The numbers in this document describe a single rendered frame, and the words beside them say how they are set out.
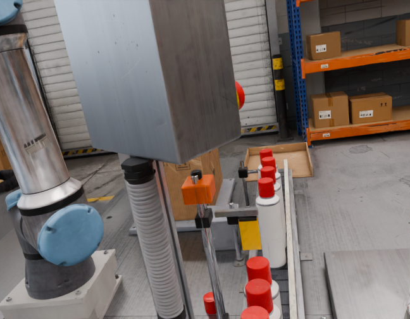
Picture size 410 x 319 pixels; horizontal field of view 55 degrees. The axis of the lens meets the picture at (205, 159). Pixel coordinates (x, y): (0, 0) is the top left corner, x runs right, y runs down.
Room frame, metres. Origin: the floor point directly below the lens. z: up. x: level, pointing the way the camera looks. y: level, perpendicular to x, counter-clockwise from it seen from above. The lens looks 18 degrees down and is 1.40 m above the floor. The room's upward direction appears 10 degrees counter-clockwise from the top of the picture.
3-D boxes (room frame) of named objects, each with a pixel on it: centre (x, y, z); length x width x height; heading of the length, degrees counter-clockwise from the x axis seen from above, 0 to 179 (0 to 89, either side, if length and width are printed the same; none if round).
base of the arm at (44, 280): (0.78, 0.37, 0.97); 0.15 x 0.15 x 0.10
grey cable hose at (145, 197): (0.39, 0.07, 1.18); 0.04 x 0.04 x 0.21
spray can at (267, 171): (0.82, -0.14, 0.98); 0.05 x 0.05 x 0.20
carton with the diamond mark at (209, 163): (1.26, 0.10, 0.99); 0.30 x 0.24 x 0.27; 167
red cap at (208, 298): (0.71, 0.04, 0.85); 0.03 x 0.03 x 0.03
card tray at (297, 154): (1.50, -0.29, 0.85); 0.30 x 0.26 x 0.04; 167
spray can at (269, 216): (0.76, -0.12, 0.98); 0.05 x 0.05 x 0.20
